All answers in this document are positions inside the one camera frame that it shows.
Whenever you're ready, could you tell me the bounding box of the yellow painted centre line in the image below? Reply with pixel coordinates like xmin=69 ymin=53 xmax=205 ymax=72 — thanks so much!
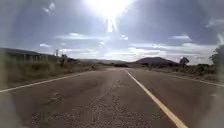
xmin=124 ymin=69 xmax=190 ymax=128

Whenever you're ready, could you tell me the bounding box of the dry grass verge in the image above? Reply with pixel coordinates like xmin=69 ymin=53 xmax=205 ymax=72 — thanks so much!
xmin=133 ymin=63 xmax=224 ymax=83
xmin=0 ymin=59 xmax=108 ymax=90

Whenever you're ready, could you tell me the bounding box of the distant low ridge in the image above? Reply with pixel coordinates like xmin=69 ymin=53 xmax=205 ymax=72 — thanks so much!
xmin=77 ymin=58 xmax=135 ymax=66

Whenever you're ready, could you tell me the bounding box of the white painted edge line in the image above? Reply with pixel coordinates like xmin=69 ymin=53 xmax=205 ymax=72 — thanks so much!
xmin=146 ymin=69 xmax=224 ymax=89
xmin=0 ymin=70 xmax=95 ymax=94

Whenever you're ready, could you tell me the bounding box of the large dark tree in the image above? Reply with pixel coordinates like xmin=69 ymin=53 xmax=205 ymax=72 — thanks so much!
xmin=209 ymin=44 xmax=224 ymax=67

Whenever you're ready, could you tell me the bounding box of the dark rounded hill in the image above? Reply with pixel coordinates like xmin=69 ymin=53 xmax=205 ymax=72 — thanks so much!
xmin=133 ymin=56 xmax=180 ymax=66

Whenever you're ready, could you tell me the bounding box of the dark bush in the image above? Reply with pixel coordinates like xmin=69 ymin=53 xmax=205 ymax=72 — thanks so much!
xmin=59 ymin=53 xmax=70 ymax=66

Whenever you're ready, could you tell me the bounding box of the low building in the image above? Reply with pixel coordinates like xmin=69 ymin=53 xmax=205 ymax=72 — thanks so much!
xmin=0 ymin=47 xmax=60 ymax=63

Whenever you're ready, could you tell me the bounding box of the grey asphalt road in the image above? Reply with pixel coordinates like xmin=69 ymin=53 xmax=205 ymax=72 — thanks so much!
xmin=0 ymin=66 xmax=224 ymax=128

